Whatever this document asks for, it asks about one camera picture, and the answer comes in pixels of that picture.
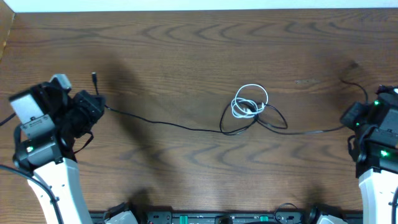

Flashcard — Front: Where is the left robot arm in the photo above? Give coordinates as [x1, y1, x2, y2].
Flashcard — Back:
[9, 81, 105, 223]

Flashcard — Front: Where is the black USB cable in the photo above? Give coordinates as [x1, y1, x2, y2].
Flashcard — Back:
[90, 71, 369, 136]

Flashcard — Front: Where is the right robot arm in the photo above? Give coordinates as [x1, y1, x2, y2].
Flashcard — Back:
[340, 86, 397, 223]

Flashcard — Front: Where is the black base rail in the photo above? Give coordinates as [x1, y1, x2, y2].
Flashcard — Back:
[90, 208, 363, 224]

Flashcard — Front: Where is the white USB cable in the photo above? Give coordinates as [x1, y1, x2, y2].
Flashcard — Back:
[230, 83, 269, 119]

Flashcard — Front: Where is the cardboard piece at edge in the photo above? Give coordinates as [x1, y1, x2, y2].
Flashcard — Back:
[0, 0, 15, 58]

